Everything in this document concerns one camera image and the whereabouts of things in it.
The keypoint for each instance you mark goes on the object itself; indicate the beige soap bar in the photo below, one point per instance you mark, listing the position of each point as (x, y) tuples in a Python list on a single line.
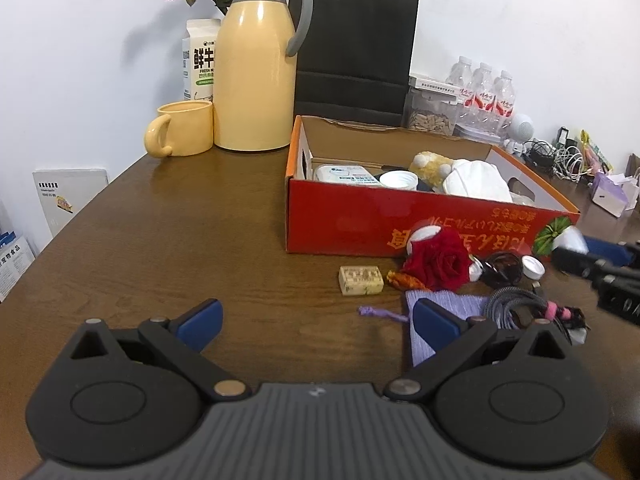
[(360, 279)]

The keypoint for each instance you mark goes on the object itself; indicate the small white jar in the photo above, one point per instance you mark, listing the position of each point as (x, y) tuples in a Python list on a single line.
[(531, 267)]

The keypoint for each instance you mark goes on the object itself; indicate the yellow plush dog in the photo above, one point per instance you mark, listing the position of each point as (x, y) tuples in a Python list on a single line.
[(430, 167)]

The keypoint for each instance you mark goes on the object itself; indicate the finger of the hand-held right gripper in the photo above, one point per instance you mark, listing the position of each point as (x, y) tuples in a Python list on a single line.
[(607, 251), (572, 260)]

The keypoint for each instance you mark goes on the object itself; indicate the white cloth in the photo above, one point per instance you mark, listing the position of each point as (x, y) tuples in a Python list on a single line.
[(475, 182)]

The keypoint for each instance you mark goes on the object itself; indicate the red rose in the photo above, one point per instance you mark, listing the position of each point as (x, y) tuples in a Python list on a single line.
[(440, 265)]

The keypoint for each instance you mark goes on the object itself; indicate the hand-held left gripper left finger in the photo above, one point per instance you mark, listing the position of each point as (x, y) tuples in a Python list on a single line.
[(200, 325)]

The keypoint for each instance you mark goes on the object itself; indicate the white robot speaker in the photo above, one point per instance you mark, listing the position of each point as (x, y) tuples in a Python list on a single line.
[(520, 127)]

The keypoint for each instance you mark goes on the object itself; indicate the small white red box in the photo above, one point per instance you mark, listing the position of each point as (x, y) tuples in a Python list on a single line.
[(432, 86)]

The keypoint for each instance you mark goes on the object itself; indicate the colourful snack bag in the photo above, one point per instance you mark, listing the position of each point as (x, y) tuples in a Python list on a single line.
[(595, 155)]

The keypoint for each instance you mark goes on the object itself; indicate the purple tissue pack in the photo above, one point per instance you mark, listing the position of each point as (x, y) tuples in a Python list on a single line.
[(610, 197)]

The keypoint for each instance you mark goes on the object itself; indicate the red cardboard box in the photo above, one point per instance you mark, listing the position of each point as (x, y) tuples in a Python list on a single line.
[(350, 220)]

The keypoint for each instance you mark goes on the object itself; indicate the blue white box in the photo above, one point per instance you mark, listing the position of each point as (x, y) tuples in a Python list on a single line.
[(15, 265)]

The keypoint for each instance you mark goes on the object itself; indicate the yellow mug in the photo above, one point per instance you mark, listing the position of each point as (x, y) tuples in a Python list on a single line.
[(187, 127)]

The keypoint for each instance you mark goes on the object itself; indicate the white milk carton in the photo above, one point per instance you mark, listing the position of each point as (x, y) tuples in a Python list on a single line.
[(200, 60)]

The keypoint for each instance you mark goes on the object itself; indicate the dark sunglasses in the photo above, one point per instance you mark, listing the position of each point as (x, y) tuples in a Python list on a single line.
[(500, 270)]

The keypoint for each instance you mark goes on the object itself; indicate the orange candy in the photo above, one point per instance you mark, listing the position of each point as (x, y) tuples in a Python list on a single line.
[(397, 280)]

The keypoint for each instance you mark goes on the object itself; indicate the yellow thermos jug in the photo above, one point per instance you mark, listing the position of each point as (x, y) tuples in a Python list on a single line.
[(252, 85)]

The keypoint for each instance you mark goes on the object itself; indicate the clear seed container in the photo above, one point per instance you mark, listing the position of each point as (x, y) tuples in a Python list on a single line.
[(430, 117)]

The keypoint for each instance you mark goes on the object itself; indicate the purple cloth pouch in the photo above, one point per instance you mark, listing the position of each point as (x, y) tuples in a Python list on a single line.
[(460, 305)]

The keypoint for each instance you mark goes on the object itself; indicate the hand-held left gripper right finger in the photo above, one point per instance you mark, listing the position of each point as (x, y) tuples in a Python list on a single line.
[(435, 327)]

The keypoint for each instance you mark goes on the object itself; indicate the black paper bag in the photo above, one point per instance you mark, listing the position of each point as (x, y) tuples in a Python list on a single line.
[(350, 50)]

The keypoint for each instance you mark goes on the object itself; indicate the clear water bottle red label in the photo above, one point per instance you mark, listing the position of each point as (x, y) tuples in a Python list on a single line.
[(481, 95), (505, 102), (459, 77)]

